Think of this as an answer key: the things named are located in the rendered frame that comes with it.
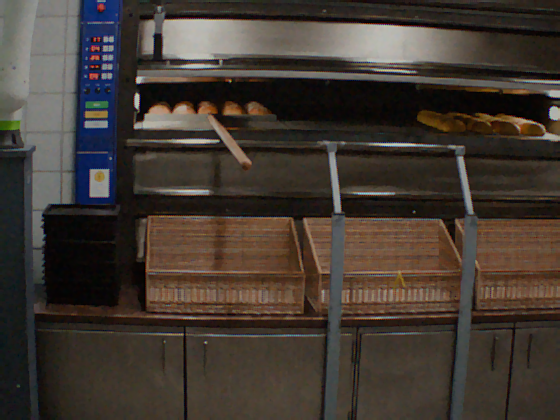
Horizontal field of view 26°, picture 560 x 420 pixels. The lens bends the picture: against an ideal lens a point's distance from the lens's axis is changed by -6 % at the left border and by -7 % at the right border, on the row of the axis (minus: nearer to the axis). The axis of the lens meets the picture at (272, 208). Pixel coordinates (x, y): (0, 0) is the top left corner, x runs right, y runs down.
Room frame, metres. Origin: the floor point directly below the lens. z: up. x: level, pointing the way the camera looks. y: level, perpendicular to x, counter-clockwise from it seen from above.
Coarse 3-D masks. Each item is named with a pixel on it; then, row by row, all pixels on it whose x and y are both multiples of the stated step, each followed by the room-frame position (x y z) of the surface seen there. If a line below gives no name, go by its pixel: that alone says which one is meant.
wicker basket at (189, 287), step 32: (160, 224) 4.75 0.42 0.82; (192, 224) 4.76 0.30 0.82; (224, 224) 4.77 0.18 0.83; (288, 224) 4.79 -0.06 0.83; (160, 256) 4.72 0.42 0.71; (192, 256) 4.73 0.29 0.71; (224, 256) 4.74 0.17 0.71; (288, 256) 4.76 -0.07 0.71; (160, 288) 4.68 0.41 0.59; (192, 288) 4.31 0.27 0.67; (224, 288) 4.31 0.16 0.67; (256, 288) 4.32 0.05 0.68; (288, 288) 4.33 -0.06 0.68
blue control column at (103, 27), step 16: (96, 0) 4.73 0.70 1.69; (112, 0) 4.73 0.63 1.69; (96, 16) 4.73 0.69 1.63; (112, 16) 4.73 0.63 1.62; (80, 32) 4.72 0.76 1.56; (96, 32) 4.73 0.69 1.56; (112, 32) 4.73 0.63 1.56; (80, 48) 4.72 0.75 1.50; (80, 96) 4.72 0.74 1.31; (80, 144) 4.72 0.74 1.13; (96, 144) 4.73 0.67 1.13; (112, 144) 4.73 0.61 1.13; (80, 160) 4.72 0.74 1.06; (96, 160) 4.73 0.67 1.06; (112, 160) 4.73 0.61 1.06; (80, 176) 4.72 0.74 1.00; (112, 176) 4.73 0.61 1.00; (80, 192) 4.72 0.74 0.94; (112, 192) 4.73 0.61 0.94
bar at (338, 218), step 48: (144, 144) 4.40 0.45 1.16; (192, 144) 4.42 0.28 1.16; (240, 144) 4.44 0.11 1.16; (288, 144) 4.45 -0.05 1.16; (336, 144) 4.47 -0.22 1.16; (384, 144) 4.49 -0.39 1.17; (432, 144) 4.52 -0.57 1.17; (336, 192) 4.33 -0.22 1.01; (336, 240) 4.24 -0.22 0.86; (336, 288) 4.24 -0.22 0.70; (336, 336) 4.25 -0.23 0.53; (336, 384) 4.25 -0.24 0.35
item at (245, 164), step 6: (210, 114) 5.16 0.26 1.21; (210, 120) 4.99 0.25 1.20; (216, 120) 4.86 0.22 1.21; (216, 126) 4.65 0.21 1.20; (222, 126) 4.60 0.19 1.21; (222, 132) 4.36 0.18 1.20; (222, 138) 4.26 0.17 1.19; (228, 138) 4.12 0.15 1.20; (228, 144) 4.00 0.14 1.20; (234, 144) 3.92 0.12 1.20; (234, 150) 3.78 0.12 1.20; (240, 150) 3.75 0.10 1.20; (234, 156) 3.72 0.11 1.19; (240, 156) 3.60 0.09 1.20; (240, 162) 3.52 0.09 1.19; (246, 162) 3.48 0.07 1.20; (246, 168) 3.48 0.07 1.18
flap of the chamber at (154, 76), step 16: (144, 80) 4.74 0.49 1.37; (160, 80) 4.75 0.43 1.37; (176, 80) 4.76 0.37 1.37; (192, 80) 4.77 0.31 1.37; (208, 80) 4.78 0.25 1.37; (224, 80) 4.78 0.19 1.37; (240, 80) 4.78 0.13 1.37; (256, 80) 4.78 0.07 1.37; (272, 80) 4.78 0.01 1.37; (288, 80) 4.77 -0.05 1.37; (304, 80) 4.76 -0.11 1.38; (320, 80) 4.75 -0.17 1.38; (336, 80) 4.74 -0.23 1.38; (352, 80) 4.73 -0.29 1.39; (368, 80) 4.72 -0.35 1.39; (384, 80) 4.72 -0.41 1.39; (400, 80) 4.72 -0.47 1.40; (416, 80) 4.73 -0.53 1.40; (432, 80) 4.74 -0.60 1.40; (448, 80) 4.74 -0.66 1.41; (464, 80) 4.75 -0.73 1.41
